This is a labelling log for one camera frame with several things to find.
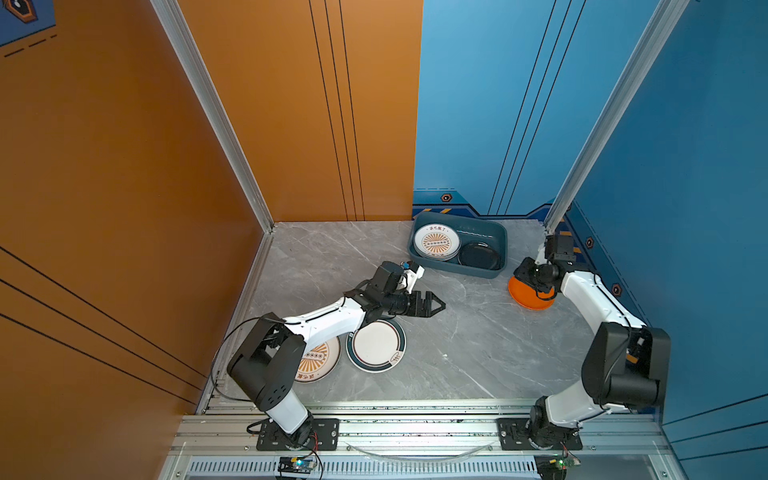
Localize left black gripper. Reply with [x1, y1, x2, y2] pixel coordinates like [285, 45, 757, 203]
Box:
[380, 290, 445, 317]

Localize black plate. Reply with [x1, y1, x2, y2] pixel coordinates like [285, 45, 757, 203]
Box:
[458, 242, 501, 270]

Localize white plate dark green rim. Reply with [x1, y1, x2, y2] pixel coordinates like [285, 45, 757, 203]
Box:
[345, 319, 407, 374]

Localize white orange sunburst plate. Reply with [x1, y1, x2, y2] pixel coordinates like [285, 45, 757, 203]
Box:
[413, 223, 461, 261]
[295, 338, 341, 383]

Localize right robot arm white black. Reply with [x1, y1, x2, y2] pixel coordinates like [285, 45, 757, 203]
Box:
[508, 234, 671, 449]

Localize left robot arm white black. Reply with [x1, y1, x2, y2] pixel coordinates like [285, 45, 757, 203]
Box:
[227, 261, 446, 448]

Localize teal plastic bin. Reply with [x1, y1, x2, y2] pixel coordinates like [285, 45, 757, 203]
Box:
[408, 212, 507, 279]

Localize right green circuit board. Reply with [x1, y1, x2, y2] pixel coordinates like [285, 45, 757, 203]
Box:
[534, 456, 581, 480]

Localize green circuit board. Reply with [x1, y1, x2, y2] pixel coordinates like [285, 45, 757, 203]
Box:
[276, 456, 321, 479]
[534, 456, 581, 480]

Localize left green circuit board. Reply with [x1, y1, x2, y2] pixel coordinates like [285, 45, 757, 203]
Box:
[276, 456, 321, 479]

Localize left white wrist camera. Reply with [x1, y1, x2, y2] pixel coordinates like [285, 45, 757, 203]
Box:
[400, 260, 425, 294]

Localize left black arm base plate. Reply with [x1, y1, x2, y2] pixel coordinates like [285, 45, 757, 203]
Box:
[256, 417, 340, 451]

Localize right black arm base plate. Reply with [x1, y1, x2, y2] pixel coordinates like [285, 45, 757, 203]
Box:
[496, 417, 583, 451]

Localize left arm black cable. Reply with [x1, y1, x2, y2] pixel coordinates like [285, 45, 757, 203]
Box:
[211, 316, 265, 403]

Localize aluminium frame rail front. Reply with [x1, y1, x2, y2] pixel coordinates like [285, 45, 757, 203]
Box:
[160, 399, 685, 479]

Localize right aluminium corner post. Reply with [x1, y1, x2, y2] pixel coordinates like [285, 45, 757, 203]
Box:
[544, 0, 689, 235]

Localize aluminium corner post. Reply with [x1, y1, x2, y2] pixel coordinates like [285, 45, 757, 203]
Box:
[150, 0, 275, 234]
[544, 0, 689, 235]

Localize left aluminium corner post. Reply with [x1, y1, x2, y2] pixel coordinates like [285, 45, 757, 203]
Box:
[150, 0, 275, 234]

